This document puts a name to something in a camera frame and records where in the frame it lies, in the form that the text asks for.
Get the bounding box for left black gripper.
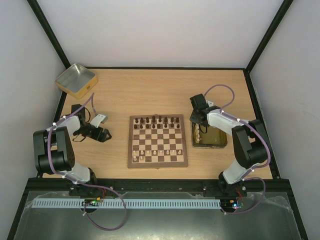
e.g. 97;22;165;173
75;123;111;143

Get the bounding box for gold tin with white pieces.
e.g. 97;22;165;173
191;122;228;149

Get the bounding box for wooden chess board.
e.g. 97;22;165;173
127;114;189;169

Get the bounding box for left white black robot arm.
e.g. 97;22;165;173
33;104;112;185

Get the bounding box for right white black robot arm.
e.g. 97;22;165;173
190;94;272;196

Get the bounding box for empty gold square tin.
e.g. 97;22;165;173
55;63;98;99

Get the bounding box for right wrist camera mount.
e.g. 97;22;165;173
206;100;214;107

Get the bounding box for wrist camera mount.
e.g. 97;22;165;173
206;100;214;107
90;114;108;128

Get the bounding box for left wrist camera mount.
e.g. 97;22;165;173
90;114;108;128

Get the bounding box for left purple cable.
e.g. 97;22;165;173
47;92;128;231

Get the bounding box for purple cable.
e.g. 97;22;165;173
47;92;128;231
203;84;272;216

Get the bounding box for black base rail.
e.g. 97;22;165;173
25;177;247;198

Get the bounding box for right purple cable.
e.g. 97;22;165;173
203;84;272;216

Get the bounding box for slotted grey cable duct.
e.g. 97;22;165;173
31;198;221;210

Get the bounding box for black frame post left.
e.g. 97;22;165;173
27;0;71;69

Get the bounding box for black frame post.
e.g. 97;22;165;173
27;0;71;69
245;0;294;75

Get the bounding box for black frame post right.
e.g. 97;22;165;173
245;0;294;75

